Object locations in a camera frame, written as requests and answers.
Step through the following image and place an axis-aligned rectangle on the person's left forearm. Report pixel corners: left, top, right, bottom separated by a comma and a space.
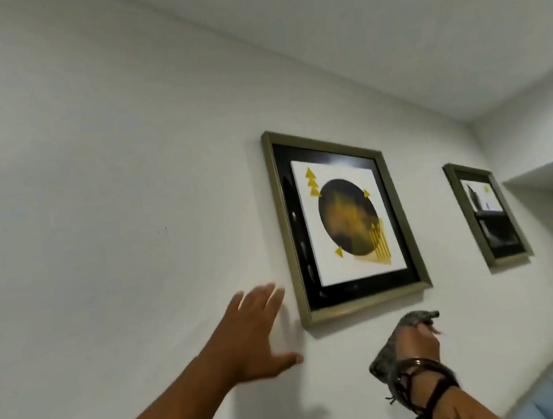
68, 351, 241, 419

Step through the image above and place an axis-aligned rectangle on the small framed art picture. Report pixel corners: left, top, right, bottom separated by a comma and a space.
442, 154, 536, 273

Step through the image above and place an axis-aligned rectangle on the person's left hand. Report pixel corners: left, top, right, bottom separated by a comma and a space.
190, 280, 306, 390

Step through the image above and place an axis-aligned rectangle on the grey cleaning cloth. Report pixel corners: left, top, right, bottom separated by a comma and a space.
363, 308, 449, 387

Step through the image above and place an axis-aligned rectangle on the person's right hand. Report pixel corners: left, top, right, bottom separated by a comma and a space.
392, 319, 445, 368

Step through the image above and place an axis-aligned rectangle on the dark brown bangle bracelet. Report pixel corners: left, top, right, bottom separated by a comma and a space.
385, 353, 462, 416

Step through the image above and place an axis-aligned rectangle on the large framed circle art picture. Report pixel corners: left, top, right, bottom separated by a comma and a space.
261, 114, 436, 330

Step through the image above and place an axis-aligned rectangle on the person's right forearm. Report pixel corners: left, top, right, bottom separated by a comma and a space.
412, 374, 506, 419

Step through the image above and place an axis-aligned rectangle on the black cord bracelet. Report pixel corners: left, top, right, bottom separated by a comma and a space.
402, 374, 466, 419

